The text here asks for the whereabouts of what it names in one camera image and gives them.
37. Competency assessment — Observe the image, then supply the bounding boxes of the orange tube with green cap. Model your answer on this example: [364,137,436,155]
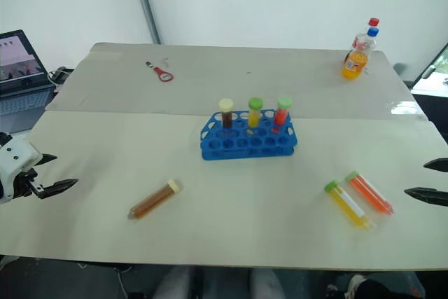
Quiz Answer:
[344,170,395,216]

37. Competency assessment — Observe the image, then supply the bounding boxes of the cables beside laptop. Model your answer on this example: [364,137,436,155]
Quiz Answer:
[46,65,75,87]

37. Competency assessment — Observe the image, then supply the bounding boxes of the cream table sheet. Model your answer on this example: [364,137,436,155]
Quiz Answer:
[0,109,448,272]

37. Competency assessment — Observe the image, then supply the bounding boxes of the red handled small tool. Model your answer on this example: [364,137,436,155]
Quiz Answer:
[145,61,175,83]

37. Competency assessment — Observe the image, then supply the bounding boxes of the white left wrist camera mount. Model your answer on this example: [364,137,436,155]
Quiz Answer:
[0,133,41,204]

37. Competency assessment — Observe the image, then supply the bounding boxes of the red tube with green cap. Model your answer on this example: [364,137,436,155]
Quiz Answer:
[272,96,293,134]

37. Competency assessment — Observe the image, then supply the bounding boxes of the brown tube with cream cap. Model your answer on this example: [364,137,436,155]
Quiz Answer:
[218,98,235,137]
[128,178,184,223]

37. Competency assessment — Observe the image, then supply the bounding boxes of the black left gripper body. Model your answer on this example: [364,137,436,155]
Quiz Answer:
[13,167,46,200]

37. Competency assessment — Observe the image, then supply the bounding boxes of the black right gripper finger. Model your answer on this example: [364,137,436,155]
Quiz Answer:
[423,158,448,174]
[403,186,448,208]

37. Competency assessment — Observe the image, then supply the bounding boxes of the orange soda bottle blue cap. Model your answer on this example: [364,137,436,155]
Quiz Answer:
[341,27,381,81]

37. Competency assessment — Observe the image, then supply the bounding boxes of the yellow tube with green cap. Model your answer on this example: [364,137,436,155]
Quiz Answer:
[247,97,264,135]
[323,179,377,231]

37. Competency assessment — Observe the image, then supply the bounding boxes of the grey laptop computer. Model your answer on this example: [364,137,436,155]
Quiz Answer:
[0,29,57,135]

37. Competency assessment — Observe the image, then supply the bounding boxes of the clear bottle with red cap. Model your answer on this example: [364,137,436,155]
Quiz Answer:
[352,17,382,51]

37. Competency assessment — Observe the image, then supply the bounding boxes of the blue test tube rack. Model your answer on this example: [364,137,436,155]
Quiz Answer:
[199,109,300,162]

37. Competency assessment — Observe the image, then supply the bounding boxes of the grey rounded shape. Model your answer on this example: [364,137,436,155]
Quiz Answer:
[249,267,286,299]
[153,265,193,299]

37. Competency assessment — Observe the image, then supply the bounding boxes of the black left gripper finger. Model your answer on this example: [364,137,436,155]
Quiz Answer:
[38,179,80,200]
[36,153,58,167]

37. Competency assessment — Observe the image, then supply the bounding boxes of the grey table sheet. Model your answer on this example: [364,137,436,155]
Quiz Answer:
[44,42,431,122]

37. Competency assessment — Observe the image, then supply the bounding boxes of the black and white shoe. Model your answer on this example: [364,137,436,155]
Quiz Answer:
[325,272,425,299]

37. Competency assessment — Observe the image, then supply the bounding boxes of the grey metal pole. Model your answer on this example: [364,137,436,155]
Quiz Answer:
[129,0,162,45]

